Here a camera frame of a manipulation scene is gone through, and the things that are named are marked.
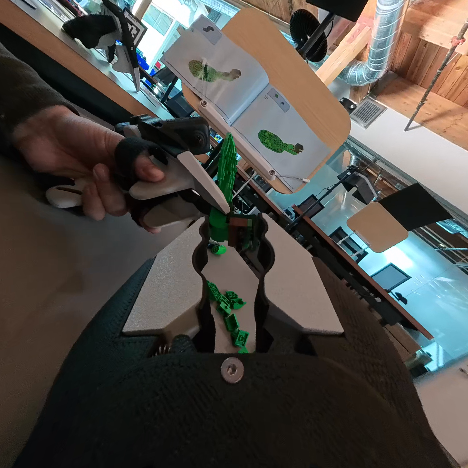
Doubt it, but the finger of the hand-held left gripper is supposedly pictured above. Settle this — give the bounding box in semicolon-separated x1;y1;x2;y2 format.
176;151;232;215

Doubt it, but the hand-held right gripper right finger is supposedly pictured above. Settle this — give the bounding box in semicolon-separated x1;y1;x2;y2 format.
255;213;345;352

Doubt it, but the open instruction booklet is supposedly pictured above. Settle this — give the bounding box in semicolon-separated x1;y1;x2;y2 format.
161;15;332;184

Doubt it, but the long wooden table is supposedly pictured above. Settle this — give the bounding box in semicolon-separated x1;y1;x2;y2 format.
0;0;176;118

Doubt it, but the silver flexible duct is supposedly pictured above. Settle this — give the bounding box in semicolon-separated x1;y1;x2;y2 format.
336;0;407;87

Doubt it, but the grey desk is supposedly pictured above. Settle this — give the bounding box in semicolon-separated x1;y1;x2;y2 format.
0;154;264;468

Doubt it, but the small wooden board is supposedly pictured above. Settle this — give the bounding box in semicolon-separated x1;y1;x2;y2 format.
347;201;409;254

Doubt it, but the wooden table with dark frame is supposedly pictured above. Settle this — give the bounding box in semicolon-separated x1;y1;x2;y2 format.
292;205;434;341

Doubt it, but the wooden book stand board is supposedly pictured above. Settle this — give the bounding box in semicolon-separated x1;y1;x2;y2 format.
181;7;352;195

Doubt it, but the person's left hand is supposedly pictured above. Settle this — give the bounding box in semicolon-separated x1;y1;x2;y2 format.
14;106;166;234

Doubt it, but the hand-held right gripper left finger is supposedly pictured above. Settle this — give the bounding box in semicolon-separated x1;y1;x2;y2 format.
122;217;215;353

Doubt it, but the wall vent grille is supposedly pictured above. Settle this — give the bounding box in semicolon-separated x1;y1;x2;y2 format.
350;97;387;129

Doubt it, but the white book stand ledge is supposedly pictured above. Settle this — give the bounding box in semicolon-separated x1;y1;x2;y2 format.
198;100;277;180

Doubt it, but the pile of small green bricks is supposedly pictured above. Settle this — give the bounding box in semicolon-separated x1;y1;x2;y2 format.
206;280;250;354

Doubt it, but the green brick leaf model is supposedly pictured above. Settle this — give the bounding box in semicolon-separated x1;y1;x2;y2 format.
208;132;268;254

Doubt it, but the dark computer monitor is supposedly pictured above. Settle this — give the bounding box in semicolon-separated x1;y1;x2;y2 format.
370;263;412;292

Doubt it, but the person's left forearm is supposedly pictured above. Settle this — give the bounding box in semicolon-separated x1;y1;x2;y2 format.
0;42;81;161

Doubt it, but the black flat panel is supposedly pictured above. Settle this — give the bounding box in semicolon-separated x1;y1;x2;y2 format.
378;182;464;232

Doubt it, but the idle gripper with printed tag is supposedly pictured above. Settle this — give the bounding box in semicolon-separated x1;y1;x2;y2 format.
61;0;147;93

